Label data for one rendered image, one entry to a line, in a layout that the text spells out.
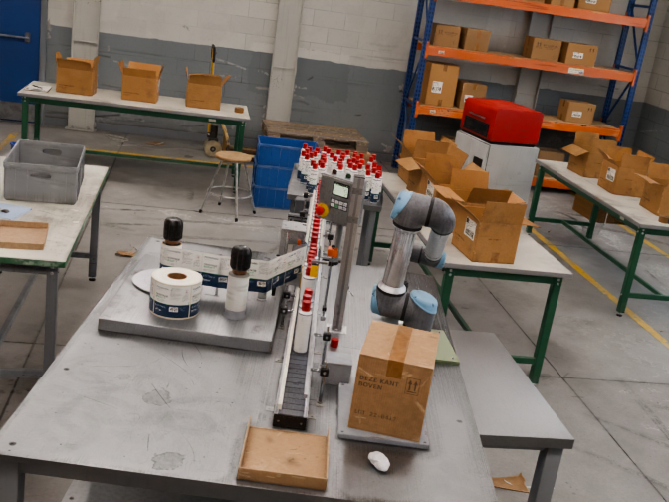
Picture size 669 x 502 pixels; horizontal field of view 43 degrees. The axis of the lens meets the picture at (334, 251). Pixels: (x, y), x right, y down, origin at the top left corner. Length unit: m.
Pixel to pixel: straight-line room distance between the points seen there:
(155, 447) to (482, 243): 2.81
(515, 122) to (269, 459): 6.58
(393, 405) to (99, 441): 0.92
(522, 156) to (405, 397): 6.36
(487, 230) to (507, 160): 3.93
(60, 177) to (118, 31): 5.99
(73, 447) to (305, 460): 0.69
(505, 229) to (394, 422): 2.40
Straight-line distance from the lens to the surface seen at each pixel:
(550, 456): 3.18
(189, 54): 10.83
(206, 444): 2.70
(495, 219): 4.96
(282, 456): 2.67
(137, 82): 8.75
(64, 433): 2.73
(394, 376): 2.74
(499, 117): 8.71
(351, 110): 11.07
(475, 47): 10.53
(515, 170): 8.94
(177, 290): 3.35
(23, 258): 4.20
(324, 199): 3.48
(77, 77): 8.80
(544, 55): 10.86
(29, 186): 5.04
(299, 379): 3.03
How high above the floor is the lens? 2.25
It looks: 18 degrees down
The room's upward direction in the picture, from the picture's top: 8 degrees clockwise
